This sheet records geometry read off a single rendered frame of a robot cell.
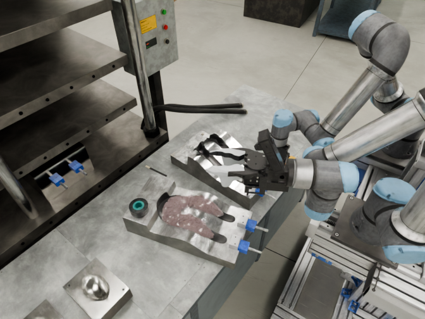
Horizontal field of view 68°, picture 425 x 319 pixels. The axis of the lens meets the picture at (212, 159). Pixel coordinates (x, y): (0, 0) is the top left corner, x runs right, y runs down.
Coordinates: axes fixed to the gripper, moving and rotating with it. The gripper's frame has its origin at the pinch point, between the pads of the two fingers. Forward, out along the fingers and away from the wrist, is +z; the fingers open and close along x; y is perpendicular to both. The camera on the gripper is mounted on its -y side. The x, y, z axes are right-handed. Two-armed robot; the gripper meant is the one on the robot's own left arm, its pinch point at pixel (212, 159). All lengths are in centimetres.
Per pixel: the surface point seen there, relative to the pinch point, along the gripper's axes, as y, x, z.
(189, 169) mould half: 54, 59, 18
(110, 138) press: 56, 83, 69
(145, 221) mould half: 52, 22, 30
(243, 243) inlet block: 57, 19, -11
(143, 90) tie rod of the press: 24, 84, 45
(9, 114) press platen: 13, 34, 82
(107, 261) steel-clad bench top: 65, 9, 44
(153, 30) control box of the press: 0, 107, 43
